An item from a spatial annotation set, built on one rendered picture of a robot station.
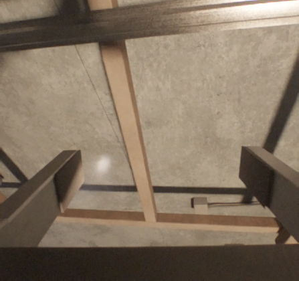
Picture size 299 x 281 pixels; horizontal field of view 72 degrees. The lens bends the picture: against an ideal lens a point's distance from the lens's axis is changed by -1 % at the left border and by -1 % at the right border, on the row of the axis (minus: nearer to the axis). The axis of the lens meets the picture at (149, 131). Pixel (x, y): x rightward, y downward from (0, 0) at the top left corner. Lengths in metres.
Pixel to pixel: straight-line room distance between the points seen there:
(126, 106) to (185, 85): 0.37
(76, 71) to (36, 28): 0.48
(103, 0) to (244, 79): 0.65
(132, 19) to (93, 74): 0.56
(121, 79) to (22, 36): 0.26
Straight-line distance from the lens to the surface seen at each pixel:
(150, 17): 0.48
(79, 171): 0.16
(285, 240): 1.29
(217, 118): 1.07
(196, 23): 0.48
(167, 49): 0.90
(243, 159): 0.17
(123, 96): 0.66
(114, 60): 0.61
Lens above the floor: 0.85
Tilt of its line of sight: 50 degrees down
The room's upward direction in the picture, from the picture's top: 169 degrees counter-clockwise
